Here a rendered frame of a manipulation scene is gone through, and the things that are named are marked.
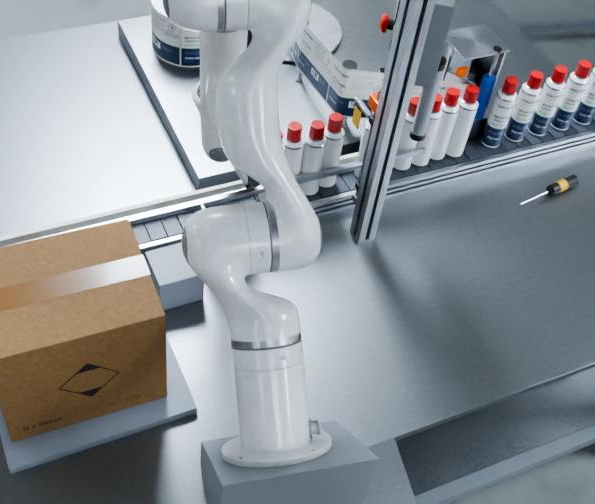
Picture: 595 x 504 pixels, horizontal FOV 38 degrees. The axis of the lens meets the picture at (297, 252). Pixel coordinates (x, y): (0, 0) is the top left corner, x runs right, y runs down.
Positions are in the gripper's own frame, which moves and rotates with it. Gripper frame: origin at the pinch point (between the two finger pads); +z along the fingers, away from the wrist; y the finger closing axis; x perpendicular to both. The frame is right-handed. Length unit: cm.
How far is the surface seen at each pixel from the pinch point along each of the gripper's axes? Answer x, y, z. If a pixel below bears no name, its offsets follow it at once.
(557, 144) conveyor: -79, -5, 36
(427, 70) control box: -39, -17, -27
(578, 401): -60, -49, 98
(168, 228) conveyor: 21.5, -1.9, -1.0
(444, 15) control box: -44, -17, -39
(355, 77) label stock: -35.0, 16.6, 1.8
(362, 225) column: -18.4, -16.7, 11.6
